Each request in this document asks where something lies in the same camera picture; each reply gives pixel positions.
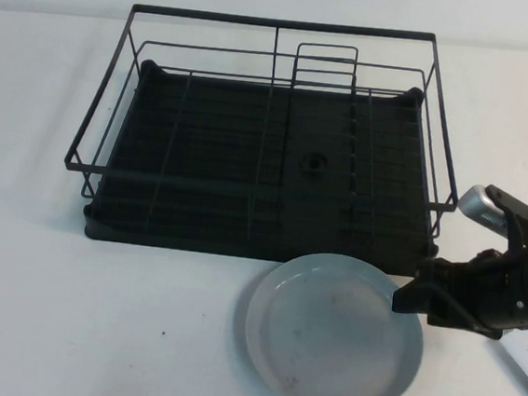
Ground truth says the black plastic drain tray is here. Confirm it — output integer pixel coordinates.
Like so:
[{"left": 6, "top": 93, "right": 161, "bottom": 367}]
[{"left": 80, "top": 54, "right": 458, "bottom": 278}]

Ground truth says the round grey-blue plate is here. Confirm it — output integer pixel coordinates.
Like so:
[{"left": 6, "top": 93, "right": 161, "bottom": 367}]
[{"left": 231, "top": 244, "right": 429, "bottom": 396}]

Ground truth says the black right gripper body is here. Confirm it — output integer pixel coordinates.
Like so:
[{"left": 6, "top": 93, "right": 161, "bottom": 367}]
[{"left": 423, "top": 240, "right": 528, "bottom": 335}]

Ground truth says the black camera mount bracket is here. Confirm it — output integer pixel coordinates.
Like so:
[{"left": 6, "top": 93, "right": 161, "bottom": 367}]
[{"left": 477, "top": 182, "right": 528, "bottom": 263}]

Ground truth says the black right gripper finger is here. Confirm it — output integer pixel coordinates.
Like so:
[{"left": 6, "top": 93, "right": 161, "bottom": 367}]
[
  {"left": 425, "top": 292, "right": 513, "bottom": 344},
  {"left": 389, "top": 258, "right": 447, "bottom": 319}
]

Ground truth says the white booklet with QR code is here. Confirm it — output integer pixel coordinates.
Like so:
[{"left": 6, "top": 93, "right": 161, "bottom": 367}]
[{"left": 491, "top": 318, "right": 528, "bottom": 396}]

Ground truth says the black wire dish rack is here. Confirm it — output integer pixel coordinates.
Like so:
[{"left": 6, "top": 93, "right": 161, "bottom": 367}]
[{"left": 59, "top": 0, "right": 477, "bottom": 242}]

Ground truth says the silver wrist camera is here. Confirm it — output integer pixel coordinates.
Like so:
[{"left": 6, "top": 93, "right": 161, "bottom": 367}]
[{"left": 455, "top": 181, "right": 515, "bottom": 239}]

